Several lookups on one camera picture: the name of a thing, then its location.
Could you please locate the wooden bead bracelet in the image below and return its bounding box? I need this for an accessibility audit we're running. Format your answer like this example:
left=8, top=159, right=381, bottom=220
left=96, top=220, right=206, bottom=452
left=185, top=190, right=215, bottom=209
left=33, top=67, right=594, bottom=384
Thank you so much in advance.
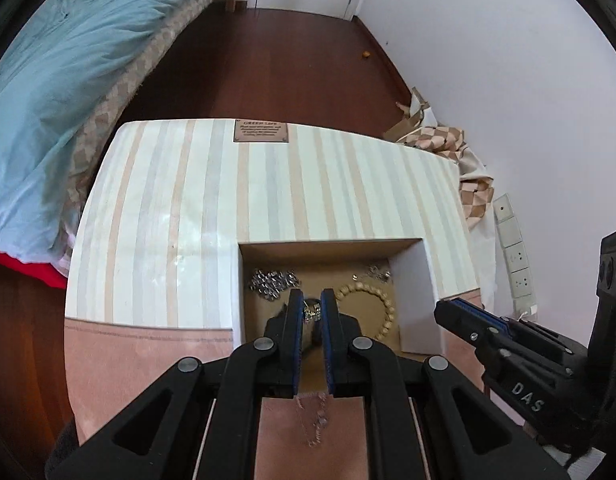
left=335, top=280, right=398, bottom=342

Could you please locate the small gold clasp earring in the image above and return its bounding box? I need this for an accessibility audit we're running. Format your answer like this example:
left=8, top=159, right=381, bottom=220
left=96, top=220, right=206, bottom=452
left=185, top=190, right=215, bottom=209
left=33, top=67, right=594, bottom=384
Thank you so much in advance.
left=302, top=298, right=321, bottom=323

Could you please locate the white power strip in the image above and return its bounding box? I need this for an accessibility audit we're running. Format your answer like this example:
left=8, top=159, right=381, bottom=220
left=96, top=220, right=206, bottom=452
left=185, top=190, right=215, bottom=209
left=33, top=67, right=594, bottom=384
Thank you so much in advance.
left=492, top=194, right=538, bottom=320

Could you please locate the white cardboard box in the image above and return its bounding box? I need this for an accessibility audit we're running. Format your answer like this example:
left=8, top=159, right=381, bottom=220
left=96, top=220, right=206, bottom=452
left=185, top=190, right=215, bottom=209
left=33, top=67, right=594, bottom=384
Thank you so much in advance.
left=230, top=237, right=445, bottom=357

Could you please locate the pink suede mat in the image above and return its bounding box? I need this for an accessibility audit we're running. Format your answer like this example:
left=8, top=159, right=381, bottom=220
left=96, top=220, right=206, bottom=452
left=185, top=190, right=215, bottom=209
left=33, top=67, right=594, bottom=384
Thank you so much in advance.
left=64, top=320, right=369, bottom=479

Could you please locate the checkered beige scarf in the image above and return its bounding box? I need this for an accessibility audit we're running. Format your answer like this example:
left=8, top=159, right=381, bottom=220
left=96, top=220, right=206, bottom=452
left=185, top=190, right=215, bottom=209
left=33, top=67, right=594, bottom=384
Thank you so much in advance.
left=382, top=86, right=497, bottom=231

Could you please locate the red bed sheet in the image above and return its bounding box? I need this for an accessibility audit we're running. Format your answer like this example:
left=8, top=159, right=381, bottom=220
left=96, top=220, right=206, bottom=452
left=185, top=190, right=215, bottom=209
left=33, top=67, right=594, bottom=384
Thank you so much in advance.
left=0, top=252, right=67, bottom=289

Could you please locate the patterned mattress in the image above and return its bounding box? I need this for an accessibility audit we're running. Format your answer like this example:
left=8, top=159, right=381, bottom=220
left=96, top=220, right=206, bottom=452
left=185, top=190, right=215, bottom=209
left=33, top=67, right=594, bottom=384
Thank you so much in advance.
left=54, top=0, right=215, bottom=273

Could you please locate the light blue duvet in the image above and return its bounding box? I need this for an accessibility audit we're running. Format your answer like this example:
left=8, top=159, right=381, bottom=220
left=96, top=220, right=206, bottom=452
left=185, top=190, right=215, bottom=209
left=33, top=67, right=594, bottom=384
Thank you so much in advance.
left=0, top=0, right=183, bottom=264

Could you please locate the thick silver chain bracelet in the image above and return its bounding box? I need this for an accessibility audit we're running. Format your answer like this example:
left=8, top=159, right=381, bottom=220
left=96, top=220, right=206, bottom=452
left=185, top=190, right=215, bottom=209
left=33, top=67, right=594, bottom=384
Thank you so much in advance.
left=246, top=268, right=303, bottom=302

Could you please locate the silver pendant necklace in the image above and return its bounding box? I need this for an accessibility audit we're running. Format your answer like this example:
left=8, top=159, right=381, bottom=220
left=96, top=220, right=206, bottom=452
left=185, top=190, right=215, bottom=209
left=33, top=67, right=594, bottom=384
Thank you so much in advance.
left=350, top=263, right=393, bottom=284

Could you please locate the silver charm bracelet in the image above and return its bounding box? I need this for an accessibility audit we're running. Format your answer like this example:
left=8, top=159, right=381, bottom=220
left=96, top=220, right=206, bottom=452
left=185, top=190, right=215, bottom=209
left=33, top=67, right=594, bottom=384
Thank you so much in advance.
left=295, top=392, right=334, bottom=448

